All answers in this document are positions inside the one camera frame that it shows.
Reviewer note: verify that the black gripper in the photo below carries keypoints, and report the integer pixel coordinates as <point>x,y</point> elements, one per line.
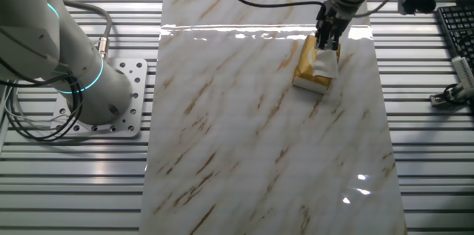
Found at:
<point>331,23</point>

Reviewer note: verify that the white paper napkin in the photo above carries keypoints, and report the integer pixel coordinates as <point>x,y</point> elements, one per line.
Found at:
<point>327,65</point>

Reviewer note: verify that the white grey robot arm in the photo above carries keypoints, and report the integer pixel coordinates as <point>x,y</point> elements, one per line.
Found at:
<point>92,90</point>

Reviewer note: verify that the gold tissue pack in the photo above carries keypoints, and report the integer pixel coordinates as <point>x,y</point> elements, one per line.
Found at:
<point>305,72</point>

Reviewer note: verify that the metal clamp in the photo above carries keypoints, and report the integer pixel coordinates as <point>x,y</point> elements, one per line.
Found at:
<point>438,100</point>

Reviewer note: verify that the marble pattern table sheet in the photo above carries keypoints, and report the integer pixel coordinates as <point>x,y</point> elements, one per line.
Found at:
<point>240,135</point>

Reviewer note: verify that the black keyboard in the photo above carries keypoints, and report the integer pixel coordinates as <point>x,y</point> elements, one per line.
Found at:
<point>459,23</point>

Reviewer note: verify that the white rectangular device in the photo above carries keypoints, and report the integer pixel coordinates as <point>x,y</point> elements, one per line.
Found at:
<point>464,72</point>

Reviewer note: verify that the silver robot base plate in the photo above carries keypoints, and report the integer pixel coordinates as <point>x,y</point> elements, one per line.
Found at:
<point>137,79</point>

